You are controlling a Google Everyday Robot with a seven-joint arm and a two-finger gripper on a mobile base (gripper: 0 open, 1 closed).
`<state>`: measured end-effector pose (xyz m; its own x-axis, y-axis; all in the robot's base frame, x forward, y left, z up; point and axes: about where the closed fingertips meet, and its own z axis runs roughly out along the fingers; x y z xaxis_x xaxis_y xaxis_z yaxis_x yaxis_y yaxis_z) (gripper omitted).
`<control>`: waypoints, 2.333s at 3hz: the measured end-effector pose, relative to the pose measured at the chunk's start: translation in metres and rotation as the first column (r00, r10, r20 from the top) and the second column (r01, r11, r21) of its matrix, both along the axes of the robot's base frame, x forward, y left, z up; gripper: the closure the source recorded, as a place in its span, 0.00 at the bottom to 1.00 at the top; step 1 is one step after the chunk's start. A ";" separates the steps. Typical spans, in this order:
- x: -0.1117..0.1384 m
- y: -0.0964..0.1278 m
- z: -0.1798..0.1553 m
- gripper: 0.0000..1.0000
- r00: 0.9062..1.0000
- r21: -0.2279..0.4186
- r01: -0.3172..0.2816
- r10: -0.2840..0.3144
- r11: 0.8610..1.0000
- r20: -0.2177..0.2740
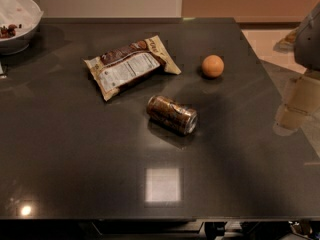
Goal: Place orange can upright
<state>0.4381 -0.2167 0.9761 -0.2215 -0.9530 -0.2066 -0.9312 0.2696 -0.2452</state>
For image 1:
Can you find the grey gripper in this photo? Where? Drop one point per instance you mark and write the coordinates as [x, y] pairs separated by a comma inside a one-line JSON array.
[[308, 45]]

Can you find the orange brown soda can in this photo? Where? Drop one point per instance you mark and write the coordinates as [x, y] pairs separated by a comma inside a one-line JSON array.
[[177, 117]]

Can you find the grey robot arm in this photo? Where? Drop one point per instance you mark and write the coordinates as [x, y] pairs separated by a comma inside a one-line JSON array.
[[306, 47]]

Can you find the orange fruit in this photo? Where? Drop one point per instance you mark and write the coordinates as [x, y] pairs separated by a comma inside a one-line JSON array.
[[212, 66]]

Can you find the brown white snack bag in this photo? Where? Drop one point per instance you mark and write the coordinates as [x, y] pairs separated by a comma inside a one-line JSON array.
[[119, 68]]

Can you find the white bowl with food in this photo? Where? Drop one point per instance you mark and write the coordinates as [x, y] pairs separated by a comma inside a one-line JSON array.
[[19, 20]]

